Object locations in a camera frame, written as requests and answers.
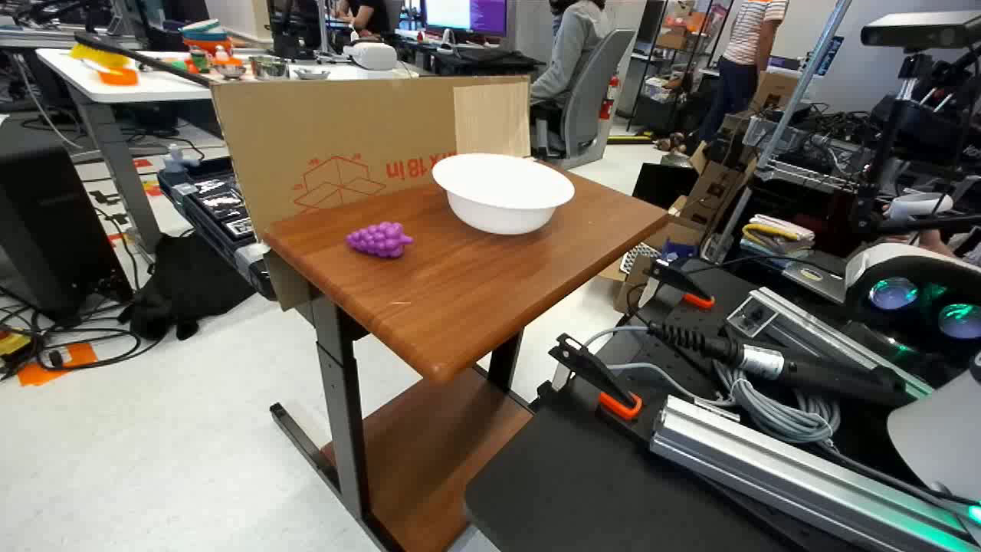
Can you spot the computer monitor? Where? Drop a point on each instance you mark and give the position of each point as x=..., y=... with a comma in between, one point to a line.
x=465, y=13

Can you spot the large orange tipped black clamp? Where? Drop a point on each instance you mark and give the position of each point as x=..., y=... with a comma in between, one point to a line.
x=599, y=384

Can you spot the yellow folded cloth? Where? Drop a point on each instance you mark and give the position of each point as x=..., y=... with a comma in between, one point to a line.
x=781, y=234

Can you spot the orange block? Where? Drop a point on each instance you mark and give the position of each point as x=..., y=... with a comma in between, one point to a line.
x=120, y=79

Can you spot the white office desk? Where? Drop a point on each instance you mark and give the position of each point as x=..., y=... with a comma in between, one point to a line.
x=123, y=96

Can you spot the person in grey hoodie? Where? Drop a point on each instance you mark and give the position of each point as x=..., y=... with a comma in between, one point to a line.
x=567, y=49

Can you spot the small brown cardboard box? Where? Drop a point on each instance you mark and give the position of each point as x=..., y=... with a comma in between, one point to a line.
x=714, y=189

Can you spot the yellow block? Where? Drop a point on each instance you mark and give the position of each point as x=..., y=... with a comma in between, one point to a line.
x=96, y=56

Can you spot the grey office chair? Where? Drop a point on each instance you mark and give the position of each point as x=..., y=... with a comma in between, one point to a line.
x=594, y=95

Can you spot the small orange tipped black clamp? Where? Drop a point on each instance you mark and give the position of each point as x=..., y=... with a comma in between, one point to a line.
x=677, y=283

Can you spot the large brown cardboard box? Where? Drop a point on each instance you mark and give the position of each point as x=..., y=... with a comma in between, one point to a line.
x=308, y=132

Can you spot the person in pink shirt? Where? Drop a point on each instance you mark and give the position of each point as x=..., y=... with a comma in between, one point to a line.
x=742, y=52

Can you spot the wooden side table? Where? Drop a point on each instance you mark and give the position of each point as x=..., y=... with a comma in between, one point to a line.
x=462, y=286

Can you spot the white plastic basin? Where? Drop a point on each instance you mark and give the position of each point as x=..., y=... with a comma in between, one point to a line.
x=504, y=195

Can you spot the black camera on stand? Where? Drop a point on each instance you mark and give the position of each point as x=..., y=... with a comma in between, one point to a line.
x=920, y=30

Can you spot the aluminium extrusion rail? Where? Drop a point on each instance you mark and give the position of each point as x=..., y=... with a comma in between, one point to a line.
x=778, y=471

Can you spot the black bag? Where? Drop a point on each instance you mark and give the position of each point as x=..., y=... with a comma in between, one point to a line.
x=188, y=286

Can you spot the black cabinet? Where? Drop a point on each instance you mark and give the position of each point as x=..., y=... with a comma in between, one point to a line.
x=47, y=218

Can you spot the purple toy grapes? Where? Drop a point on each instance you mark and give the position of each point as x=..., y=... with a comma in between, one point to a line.
x=377, y=242

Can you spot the orange floor tape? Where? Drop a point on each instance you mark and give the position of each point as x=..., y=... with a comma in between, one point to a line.
x=62, y=362

